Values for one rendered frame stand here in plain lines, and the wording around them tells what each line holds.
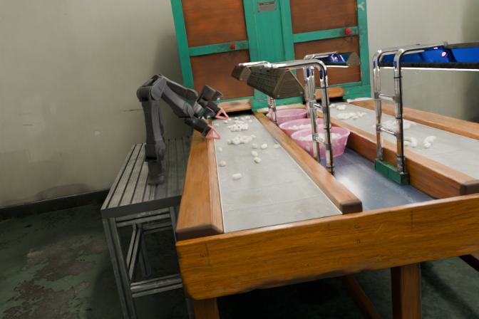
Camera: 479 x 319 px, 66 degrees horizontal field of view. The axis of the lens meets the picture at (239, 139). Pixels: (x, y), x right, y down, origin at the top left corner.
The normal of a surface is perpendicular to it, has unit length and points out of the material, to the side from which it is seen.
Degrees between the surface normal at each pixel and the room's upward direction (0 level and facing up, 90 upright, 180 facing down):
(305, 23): 90
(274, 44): 90
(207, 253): 90
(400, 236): 90
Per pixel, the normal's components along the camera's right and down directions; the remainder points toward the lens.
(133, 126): 0.18, 0.19
